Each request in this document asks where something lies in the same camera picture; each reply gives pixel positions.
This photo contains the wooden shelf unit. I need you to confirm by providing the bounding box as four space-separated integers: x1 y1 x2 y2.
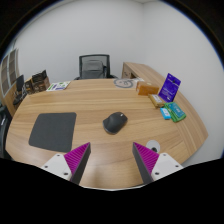
0 48 21 116

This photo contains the small blue packet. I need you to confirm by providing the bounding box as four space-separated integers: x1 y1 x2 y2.
160 107 172 121

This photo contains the dark grey mouse pad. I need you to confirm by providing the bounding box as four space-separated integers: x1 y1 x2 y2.
28 112 78 153

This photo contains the wooden side desk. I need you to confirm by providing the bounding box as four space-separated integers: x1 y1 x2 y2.
121 61 167 82

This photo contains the small black swivel chair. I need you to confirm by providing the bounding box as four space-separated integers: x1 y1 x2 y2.
12 74 28 106

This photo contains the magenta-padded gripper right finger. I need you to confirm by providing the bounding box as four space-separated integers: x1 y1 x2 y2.
132 141 184 185

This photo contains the small white round disc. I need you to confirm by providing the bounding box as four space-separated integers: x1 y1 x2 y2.
145 139 162 154

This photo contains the large black office chair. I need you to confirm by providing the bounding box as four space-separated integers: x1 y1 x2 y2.
0 103 13 159

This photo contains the orange cardboard box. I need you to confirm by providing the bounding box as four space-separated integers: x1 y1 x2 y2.
135 81 160 97

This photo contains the black mesh office chair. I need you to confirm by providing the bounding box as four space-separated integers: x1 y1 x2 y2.
73 54 118 81

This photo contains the stack of dark boxes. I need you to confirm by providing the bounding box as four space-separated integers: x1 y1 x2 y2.
23 69 51 95

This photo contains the black computer mouse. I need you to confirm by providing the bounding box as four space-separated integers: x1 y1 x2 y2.
102 111 129 135

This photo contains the small tan box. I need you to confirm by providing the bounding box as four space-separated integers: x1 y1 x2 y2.
148 93 167 109

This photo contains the white printed leaflet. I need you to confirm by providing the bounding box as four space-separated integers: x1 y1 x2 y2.
45 80 71 92

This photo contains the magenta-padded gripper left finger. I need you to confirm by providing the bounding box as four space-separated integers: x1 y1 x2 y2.
40 142 92 185

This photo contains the green packet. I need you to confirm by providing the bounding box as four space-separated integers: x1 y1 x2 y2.
165 101 187 123

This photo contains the purple card package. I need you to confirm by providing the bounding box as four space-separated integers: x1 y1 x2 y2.
158 72 182 103

